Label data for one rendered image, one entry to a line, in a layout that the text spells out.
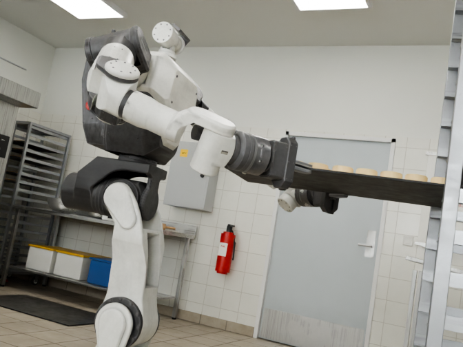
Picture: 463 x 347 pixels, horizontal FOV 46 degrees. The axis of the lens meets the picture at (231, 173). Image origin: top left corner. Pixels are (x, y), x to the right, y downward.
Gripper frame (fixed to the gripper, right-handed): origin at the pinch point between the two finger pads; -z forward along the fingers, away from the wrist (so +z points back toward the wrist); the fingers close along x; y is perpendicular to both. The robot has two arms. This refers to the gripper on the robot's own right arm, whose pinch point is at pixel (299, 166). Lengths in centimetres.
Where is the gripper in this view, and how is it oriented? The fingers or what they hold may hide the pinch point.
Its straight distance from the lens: 128.6
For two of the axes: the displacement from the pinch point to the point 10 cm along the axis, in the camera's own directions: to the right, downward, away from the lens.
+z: -8.7, -2.1, -4.6
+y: -4.7, 0.4, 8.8
